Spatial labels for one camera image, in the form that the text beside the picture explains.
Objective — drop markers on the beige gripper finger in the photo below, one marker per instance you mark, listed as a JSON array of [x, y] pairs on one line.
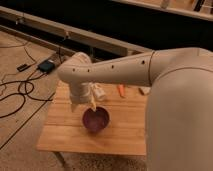
[[73, 107], [93, 106]]

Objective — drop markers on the beige cylindrical gripper body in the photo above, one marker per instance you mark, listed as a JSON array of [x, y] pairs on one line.
[[80, 93]]

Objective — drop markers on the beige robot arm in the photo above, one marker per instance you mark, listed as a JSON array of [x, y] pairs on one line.
[[179, 111]]

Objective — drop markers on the dark red bowl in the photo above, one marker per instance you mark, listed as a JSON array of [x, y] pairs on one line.
[[95, 121]]

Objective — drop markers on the orange carrot toy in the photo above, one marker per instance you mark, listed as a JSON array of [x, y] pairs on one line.
[[121, 90]]

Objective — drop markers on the black power adapter box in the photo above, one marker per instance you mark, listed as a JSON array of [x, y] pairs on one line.
[[46, 66]]

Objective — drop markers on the metal table leg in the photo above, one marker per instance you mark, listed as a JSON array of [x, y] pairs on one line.
[[61, 159]]

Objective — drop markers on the small black device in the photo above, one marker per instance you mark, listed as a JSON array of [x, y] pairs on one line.
[[22, 67]]

